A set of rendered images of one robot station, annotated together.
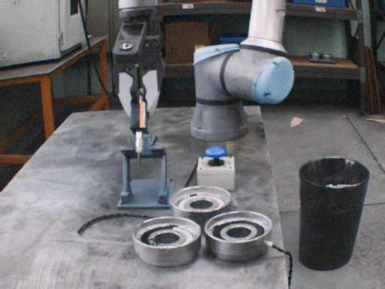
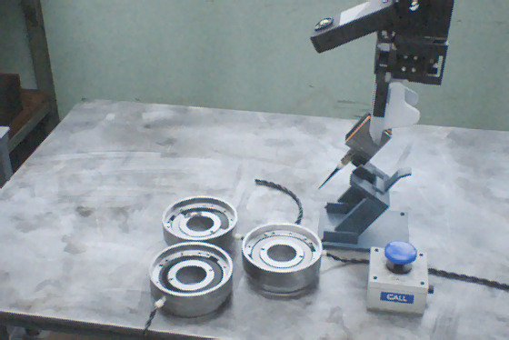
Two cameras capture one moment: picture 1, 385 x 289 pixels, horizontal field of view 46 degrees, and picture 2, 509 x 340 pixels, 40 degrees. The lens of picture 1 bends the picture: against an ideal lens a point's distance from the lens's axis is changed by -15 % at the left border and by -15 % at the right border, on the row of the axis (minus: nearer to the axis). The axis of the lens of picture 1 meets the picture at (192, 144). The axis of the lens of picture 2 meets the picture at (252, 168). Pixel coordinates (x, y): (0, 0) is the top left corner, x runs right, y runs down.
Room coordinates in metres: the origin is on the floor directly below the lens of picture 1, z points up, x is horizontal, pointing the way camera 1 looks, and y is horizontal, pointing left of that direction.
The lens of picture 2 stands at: (0.84, -0.75, 1.40)
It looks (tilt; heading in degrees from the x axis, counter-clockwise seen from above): 31 degrees down; 95
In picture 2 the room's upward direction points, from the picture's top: straight up
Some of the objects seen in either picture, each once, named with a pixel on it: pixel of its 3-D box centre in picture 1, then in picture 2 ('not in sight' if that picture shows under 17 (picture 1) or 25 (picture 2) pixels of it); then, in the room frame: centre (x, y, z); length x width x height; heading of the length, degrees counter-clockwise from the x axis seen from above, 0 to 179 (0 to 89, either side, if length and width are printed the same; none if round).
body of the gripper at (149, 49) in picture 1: (139, 38); (410, 30); (0.95, 0.09, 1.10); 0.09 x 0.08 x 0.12; 176
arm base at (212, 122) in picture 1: (219, 113); not in sight; (1.29, -0.07, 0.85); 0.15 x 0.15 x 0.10
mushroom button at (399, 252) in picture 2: (216, 160); (399, 263); (0.96, -0.04, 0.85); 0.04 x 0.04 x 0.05
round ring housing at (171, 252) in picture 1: (167, 242); (200, 228); (0.69, 0.05, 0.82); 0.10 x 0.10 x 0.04
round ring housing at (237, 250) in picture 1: (238, 236); (191, 280); (0.70, -0.06, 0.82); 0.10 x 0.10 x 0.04
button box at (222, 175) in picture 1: (216, 171); (401, 279); (0.96, -0.04, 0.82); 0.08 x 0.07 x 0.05; 175
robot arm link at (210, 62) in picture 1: (219, 69); not in sight; (1.29, -0.08, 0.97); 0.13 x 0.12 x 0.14; 44
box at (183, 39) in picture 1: (188, 40); not in sight; (4.40, -0.01, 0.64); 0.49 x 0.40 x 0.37; 90
